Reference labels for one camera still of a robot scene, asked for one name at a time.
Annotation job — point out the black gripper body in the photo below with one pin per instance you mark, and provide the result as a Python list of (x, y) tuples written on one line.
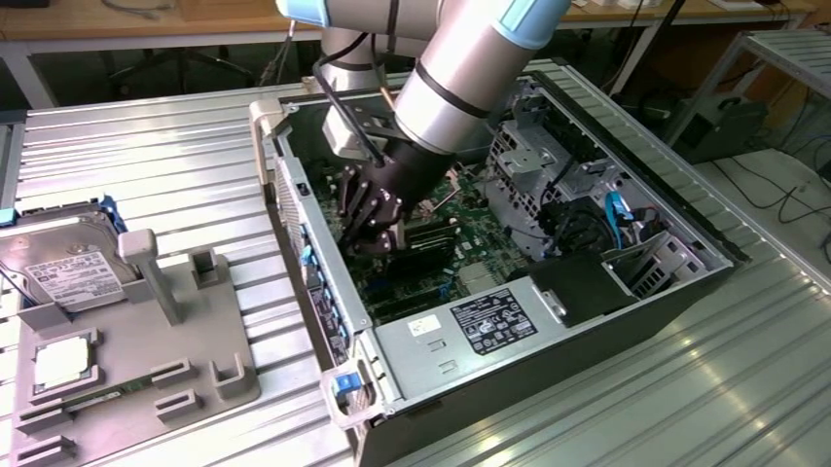
[(409, 175)]

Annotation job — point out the graphics card with metal bracket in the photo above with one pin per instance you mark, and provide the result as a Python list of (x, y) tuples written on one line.
[(422, 258)]

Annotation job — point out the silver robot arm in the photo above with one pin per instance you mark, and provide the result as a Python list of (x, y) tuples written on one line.
[(467, 73)]

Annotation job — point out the green motherboard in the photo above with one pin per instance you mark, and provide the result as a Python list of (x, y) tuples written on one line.
[(481, 233)]

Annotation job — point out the metal disk bay cage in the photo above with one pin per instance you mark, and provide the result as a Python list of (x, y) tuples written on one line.
[(526, 165)]

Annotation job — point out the grey power supply unit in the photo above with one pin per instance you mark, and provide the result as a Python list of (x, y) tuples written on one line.
[(422, 360)]

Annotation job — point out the blue case latch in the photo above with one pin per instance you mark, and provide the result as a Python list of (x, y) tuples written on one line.
[(347, 382)]

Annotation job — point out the black air shroud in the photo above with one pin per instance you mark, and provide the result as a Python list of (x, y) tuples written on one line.
[(571, 287)]

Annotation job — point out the blue disk carrier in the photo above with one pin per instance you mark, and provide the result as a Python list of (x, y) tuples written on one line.
[(114, 209)]

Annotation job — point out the open black PC case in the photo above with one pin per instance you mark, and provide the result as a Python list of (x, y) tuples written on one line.
[(519, 394)]

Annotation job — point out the grey parts rack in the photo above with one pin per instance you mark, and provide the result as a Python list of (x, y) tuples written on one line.
[(130, 350)]

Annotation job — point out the wooden desk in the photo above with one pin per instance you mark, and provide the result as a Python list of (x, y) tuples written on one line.
[(195, 19)]

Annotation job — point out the silver hard disk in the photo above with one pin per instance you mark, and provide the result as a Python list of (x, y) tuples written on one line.
[(65, 272)]

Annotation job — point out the black box device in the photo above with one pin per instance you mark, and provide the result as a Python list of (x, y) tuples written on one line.
[(727, 126)]

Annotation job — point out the green RAM stick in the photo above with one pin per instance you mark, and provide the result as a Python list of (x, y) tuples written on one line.
[(111, 392)]

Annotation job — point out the silver CPU chip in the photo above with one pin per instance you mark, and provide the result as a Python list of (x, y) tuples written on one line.
[(62, 362)]

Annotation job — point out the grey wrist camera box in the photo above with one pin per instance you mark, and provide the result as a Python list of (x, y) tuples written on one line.
[(341, 136)]

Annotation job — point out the metal slat frame table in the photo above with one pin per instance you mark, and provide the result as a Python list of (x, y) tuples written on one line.
[(793, 53)]

